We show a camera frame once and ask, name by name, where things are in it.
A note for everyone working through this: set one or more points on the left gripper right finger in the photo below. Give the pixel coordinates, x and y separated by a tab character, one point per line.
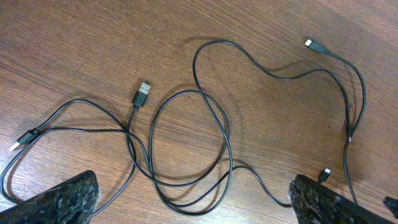
314	203

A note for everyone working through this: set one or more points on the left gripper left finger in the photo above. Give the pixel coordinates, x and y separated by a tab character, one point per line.
72	201

